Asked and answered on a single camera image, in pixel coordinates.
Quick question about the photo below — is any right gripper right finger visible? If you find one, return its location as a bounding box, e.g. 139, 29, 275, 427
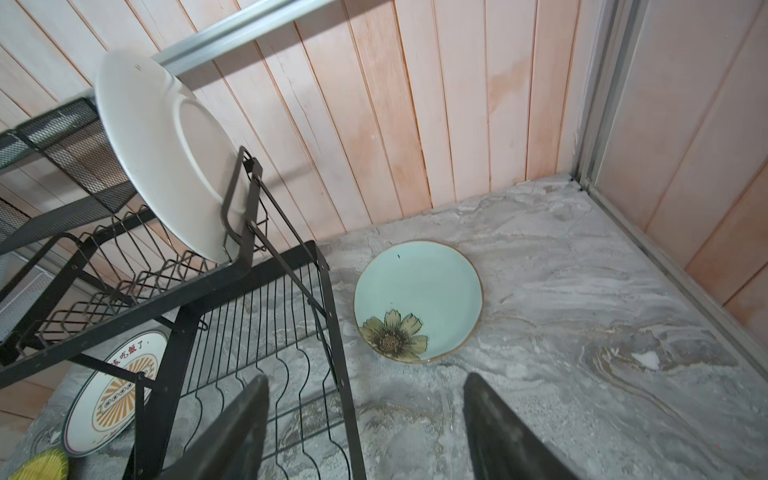
463, 373, 576, 479

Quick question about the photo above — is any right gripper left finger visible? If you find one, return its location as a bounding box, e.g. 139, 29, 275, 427
160, 375, 269, 480

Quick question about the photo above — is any mint green flower plate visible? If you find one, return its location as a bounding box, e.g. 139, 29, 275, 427
353, 240, 484, 364

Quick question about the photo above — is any green rim white plate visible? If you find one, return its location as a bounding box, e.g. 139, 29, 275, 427
94, 50, 249, 263

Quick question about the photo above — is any black two-tier dish rack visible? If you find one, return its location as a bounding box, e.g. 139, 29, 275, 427
1, 150, 366, 479

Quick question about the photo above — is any orange sunburst plate left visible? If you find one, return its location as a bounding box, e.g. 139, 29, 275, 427
62, 330, 168, 458

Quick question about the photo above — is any yellow round plate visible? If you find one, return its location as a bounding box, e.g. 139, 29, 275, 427
9, 449, 69, 480

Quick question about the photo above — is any black mesh wall basket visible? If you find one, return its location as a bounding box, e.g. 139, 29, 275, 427
1, 98, 136, 254

